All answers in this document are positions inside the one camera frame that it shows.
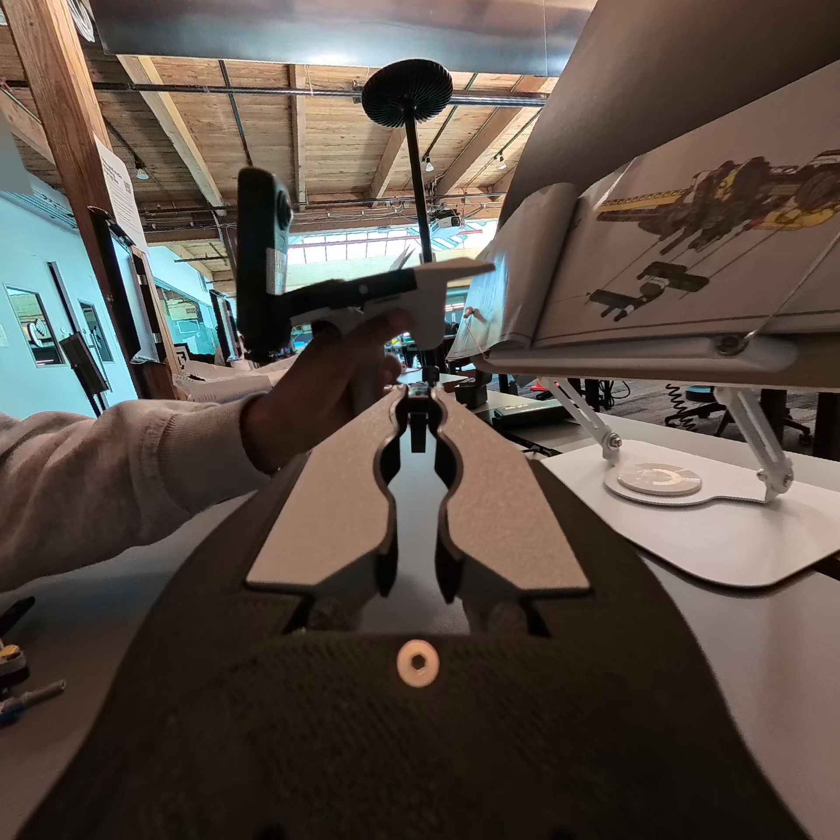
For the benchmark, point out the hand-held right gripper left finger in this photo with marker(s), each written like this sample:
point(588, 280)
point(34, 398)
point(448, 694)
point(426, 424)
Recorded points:
point(328, 512)

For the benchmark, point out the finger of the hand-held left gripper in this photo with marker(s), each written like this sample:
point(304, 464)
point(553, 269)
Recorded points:
point(433, 308)

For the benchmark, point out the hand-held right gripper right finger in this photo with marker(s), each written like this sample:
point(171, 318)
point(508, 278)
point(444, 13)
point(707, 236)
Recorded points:
point(512, 525)

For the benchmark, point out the small lego subassembly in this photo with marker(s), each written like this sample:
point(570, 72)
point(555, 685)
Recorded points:
point(418, 426)

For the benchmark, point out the yellow black lego model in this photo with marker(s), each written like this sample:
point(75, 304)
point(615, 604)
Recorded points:
point(10, 663)

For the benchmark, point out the person's left forearm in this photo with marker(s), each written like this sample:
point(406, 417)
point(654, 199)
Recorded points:
point(131, 472)

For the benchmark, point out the lego instruction booklet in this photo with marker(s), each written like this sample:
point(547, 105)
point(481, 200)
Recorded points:
point(722, 262)

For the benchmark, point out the person's left hand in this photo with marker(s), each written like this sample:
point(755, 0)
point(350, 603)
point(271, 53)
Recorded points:
point(308, 394)

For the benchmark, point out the white ceiling projector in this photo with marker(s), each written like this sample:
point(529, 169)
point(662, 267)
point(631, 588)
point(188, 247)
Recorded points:
point(445, 218)

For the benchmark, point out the black charger block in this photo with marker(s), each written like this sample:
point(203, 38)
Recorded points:
point(471, 394)

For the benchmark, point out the black flat case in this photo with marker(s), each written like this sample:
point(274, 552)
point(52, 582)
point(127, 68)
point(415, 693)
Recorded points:
point(528, 417)

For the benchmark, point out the white paper notice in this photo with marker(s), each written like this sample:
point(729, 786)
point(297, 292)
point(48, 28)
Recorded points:
point(121, 190)

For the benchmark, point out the small black easel sign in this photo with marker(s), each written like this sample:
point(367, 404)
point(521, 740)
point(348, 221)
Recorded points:
point(85, 367)

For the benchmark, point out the white book stand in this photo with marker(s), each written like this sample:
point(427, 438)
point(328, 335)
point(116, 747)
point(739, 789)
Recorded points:
point(722, 538)

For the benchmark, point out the black ribbed disc pole lamp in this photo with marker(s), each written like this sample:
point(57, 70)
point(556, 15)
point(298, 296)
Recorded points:
point(407, 92)

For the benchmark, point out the teal office chair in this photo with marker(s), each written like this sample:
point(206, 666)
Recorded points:
point(702, 397)

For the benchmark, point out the dark framed wall screen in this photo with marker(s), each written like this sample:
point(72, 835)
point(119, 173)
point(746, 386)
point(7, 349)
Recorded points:
point(121, 289)

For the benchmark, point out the rectangular sheet metal duct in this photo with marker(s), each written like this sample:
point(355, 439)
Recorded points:
point(328, 33)

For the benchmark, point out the wooden support post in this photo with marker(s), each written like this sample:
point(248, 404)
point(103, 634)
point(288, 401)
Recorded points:
point(59, 131)

